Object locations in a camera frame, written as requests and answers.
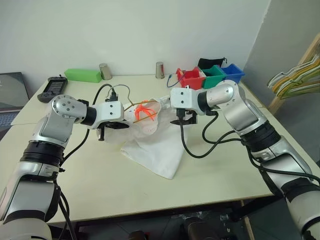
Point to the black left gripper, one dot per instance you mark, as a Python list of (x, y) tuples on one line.
[(102, 130)]

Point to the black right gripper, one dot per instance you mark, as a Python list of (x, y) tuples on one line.
[(190, 117)]

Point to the white cloth garment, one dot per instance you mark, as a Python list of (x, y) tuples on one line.
[(157, 155)]

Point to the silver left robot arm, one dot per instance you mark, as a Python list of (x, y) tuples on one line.
[(57, 120)]

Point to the red plastic bin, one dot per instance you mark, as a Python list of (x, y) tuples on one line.
[(192, 81)]

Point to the green plastic bin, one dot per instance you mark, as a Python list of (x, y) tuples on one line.
[(212, 82)]

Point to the slim metal cup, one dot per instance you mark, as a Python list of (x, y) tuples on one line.
[(160, 70)]

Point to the wide metal cup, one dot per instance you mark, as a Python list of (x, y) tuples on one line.
[(105, 72)]

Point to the green rectangular box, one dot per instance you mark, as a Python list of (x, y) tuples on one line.
[(82, 75)]

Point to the blue plastic bin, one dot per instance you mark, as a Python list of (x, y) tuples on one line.
[(236, 75)]

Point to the black handheld controller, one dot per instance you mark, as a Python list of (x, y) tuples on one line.
[(53, 87)]

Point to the large dark rounded shape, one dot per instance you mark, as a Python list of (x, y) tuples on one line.
[(193, 228)]

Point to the grey laptop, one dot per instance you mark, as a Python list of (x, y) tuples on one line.
[(11, 92)]

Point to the wooden table leg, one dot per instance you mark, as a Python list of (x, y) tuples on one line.
[(246, 222)]

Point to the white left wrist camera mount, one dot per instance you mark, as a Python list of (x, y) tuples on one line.
[(110, 112)]

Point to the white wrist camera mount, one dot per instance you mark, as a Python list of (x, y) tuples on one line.
[(110, 112), (183, 98)]

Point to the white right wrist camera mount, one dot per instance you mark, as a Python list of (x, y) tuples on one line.
[(183, 98)]

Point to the black table frame bar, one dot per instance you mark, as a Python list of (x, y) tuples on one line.
[(260, 206)]

